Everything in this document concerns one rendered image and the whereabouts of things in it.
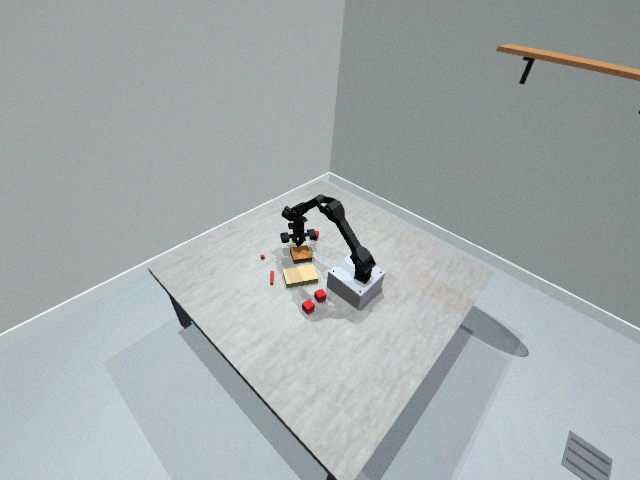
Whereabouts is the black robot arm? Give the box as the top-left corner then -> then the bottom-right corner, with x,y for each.
282,194 -> 376,284

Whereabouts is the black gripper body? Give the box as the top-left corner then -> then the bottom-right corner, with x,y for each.
280,226 -> 316,243

